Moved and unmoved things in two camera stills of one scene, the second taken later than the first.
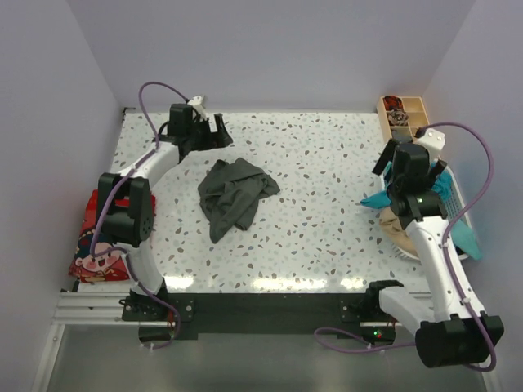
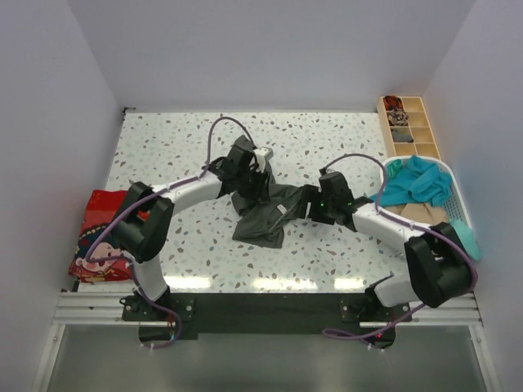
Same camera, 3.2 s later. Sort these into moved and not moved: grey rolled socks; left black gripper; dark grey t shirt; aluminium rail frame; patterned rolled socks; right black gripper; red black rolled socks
Moved: left black gripper; dark grey t shirt; right black gripper
Not moved: grey rolled socks; patterned rolled socks; aluminium rail frame; red black rolled socks
